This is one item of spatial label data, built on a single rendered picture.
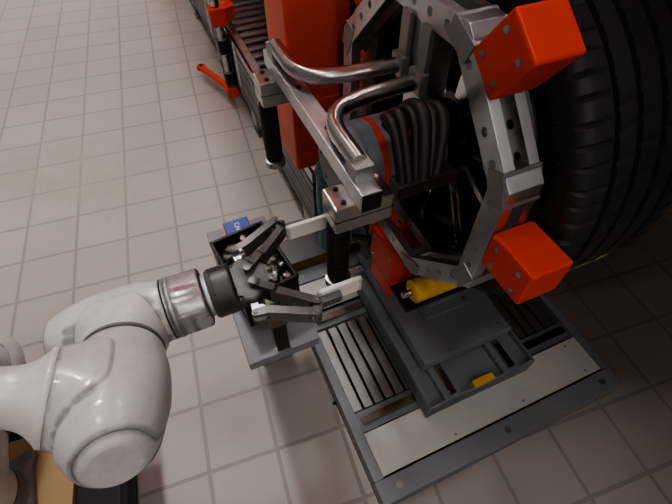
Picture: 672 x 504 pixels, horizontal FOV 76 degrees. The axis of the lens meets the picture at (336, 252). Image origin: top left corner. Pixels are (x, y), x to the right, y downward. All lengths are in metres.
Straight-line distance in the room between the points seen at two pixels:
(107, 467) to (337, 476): 0.97
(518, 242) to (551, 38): 0.27
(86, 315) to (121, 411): 0.19
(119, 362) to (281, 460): 0.95
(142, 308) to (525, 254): 0.53
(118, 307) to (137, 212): 1.48
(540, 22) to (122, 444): 0.61
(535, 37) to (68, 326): 0.65
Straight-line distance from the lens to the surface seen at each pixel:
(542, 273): 0.65
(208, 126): 2.46
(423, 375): 1.34
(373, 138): 0.75
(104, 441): 0.47
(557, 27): 0.59
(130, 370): 0.51
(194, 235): 1.89
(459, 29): 0.64
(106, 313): 0.61
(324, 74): 0.73
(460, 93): 0.84
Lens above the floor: 1.36
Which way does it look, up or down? 52 degrees down
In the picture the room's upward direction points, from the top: straight up
